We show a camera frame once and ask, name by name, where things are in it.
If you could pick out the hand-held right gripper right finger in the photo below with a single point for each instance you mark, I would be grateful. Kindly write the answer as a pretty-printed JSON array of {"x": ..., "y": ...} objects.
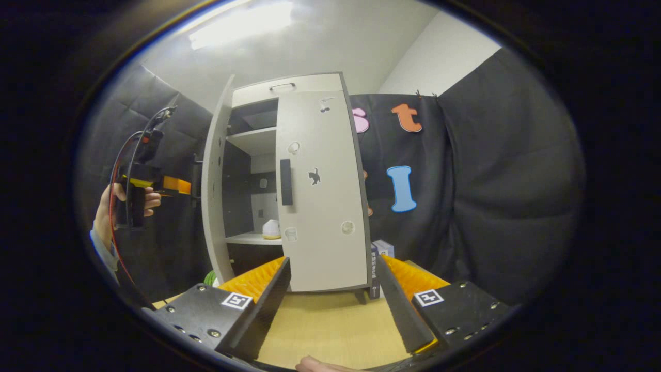
[{"x": 400, "y": 310}]

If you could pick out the white canvas shoe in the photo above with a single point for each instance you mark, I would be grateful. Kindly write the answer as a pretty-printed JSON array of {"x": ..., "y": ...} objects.
[{"x": 271, "y": 230}]

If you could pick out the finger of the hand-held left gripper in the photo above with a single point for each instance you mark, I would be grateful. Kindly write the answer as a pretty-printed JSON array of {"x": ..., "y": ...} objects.
[{"x": 178, "y": 186}]

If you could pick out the black backdrop cloth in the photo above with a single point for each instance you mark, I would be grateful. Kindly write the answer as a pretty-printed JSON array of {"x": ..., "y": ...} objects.
[{"x": 490, "y": 181}]

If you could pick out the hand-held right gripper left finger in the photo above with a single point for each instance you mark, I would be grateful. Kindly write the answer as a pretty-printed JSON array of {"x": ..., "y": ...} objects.
[{"x": 263, "y": 315}]

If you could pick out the light blue book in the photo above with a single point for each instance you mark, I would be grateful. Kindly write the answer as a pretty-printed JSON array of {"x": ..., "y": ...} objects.
[{"x": 384, "y": 249}]

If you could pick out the white cabinet drawer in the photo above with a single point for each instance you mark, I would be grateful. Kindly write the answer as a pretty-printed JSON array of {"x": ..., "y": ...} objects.
[{"x": 248, "y": 94}]

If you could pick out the white shoe cabinet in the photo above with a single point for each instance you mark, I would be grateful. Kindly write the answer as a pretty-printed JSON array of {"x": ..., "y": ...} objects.
[{"x": 253, "y": 139}]

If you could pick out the watermelon slice plush toy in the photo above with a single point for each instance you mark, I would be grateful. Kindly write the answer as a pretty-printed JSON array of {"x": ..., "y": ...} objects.
[{"x": 210, "y": 279}]

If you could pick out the white cabinet door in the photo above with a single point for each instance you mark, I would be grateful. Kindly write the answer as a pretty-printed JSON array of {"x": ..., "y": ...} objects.
[
  {"x": 211, "y": 206},
  {"x": 320, "y": 248}
]

